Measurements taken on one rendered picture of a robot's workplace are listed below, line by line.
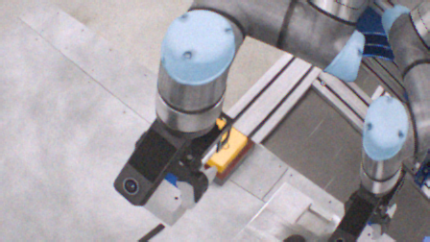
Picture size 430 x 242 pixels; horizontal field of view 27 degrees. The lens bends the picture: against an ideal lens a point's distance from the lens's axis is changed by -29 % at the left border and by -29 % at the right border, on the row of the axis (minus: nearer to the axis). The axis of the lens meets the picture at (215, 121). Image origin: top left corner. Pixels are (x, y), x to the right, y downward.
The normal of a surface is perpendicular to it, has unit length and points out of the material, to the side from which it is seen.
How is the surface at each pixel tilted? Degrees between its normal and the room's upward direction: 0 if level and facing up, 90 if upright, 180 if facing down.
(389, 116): 11
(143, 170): 31
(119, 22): 0
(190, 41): 1
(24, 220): 0
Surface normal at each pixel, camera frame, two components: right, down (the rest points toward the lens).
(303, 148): 0.10, -0.49
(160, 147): -0.20, -0.07
